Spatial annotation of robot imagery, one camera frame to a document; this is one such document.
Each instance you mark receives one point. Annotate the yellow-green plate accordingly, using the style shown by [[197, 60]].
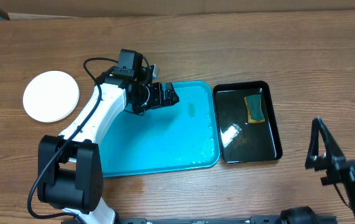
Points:
[[71, 113]]

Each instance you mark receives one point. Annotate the white plate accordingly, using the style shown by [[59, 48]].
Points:
[[51, 96]]

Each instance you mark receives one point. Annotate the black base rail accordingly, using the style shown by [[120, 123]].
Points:
[[261, 219]]

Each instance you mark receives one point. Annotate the black water tray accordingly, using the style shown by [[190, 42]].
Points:
[[241, 141]]

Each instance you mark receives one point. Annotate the yellow green sponge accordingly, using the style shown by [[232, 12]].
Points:
[[254, 109]]

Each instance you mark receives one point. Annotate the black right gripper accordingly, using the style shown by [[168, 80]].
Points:
[[334, 154]]

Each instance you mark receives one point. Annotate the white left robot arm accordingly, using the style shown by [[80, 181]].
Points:
[[70, 178]]

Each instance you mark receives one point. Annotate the blue plastic tray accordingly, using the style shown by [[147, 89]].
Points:
[[180, 137]]

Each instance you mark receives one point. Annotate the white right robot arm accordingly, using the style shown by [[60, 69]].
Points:
[[346, 192]]

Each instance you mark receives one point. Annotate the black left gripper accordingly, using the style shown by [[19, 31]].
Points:
[[158, 100]]

